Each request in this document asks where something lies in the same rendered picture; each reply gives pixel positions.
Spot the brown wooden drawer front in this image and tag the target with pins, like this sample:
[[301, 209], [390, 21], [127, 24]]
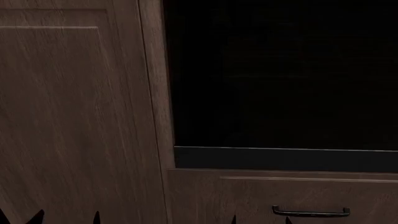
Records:
[[236, 200]]

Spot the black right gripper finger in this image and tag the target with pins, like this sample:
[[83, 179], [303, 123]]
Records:
[[288, 221], [233, 221]]

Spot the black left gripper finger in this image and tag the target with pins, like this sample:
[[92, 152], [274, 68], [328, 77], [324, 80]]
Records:
[[96, 219], [36, 219]]

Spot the brown wooden cabinet frame post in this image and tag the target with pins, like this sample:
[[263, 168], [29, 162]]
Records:
[[157, 81]]

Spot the black built-in oven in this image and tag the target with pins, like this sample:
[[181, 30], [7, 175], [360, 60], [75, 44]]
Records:
[[280, 77]]

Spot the tall brown wooden cabinet door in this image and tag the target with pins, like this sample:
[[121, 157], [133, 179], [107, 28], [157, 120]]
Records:
[[71, 112]]

